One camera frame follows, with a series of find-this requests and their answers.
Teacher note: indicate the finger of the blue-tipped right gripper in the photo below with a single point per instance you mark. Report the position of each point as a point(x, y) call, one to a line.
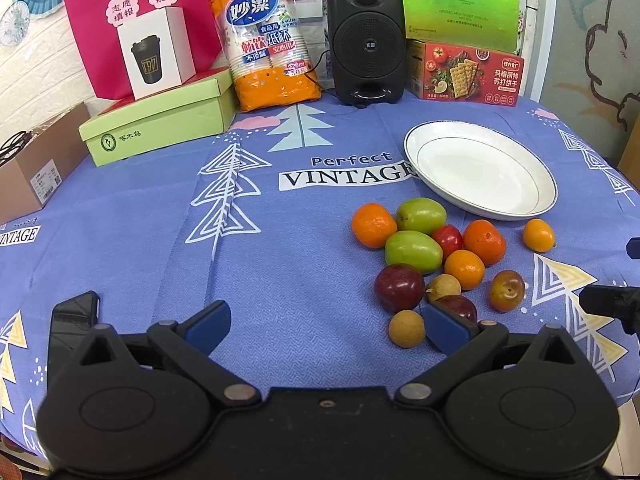
point(469, 347)

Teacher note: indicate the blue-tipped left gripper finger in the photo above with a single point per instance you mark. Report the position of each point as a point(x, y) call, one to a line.
point(185, 348)

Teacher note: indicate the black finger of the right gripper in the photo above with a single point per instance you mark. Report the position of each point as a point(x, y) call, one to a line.
point(622, 303)

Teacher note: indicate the dark red plum small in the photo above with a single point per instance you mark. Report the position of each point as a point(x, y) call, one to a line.
point(461, 305)

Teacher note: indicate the red-yellow plum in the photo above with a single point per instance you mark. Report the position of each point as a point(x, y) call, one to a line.
point(507, 291)

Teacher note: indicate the dark red plum large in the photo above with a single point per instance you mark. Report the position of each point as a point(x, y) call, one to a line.
point(399, 287)

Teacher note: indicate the tan longan lower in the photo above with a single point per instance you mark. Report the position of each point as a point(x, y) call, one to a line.
point(406, 329)

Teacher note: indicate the tan longan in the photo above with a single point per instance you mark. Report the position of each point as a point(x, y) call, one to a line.
point(441, 286)
point(406, 329)

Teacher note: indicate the tan longan upper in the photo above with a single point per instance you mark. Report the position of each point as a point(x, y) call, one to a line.
point(441, 286)

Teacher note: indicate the orange tangerine lower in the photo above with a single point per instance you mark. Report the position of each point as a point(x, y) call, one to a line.
point(466, 267)

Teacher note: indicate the orange tangerine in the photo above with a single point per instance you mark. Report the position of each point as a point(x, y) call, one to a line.
point(483, 238)
point(466, 267)
point(372, 225)

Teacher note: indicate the small red tomato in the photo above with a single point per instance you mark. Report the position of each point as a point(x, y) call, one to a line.
point(449, 239)

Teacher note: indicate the small yellow-orange kumquat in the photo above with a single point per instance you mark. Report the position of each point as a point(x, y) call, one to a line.
point(538, 236)

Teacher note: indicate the green jujube lower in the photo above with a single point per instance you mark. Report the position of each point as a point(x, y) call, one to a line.
point(415, 249)

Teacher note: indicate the green jujube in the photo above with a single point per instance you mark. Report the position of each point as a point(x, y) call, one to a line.
point(421, 214)
point(415, 249)

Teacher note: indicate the orange tangerine right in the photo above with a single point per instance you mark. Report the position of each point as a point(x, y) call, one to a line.
point(483, 238)

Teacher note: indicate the black phone on table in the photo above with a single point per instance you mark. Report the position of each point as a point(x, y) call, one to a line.
point(70, 321)

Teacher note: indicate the green jujube upper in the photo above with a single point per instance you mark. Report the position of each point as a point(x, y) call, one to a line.
point(421, 214)

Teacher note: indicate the blue patterned tablecloth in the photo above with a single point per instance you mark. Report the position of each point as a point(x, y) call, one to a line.
point(260, 218)

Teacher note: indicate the orange tangerine left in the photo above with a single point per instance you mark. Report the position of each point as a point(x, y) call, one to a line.
point(372, 225)

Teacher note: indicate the white ceramic plate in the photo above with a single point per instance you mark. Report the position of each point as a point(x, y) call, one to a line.
point(481, 170)

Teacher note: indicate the brown cardboard box left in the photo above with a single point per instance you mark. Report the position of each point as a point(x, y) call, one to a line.
point(33, 175)

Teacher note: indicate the light green shoe box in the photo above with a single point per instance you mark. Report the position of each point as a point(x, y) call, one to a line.
point(204, 106)

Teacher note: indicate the red cracker box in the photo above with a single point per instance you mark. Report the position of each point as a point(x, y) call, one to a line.
point(453, 73)

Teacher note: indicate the white coffee cup box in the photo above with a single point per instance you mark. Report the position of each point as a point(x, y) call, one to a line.
point(156, 50)

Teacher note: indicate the orange paper cup package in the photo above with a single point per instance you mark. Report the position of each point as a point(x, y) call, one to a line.
point(269, 61)

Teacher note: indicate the large green gift box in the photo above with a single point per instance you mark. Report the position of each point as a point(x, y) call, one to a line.
point(491, 24)

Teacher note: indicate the black speaker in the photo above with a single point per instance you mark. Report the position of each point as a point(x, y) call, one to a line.
point(368, 50)

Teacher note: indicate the pink paper bag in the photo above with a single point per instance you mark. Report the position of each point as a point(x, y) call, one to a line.
point(94, 24)

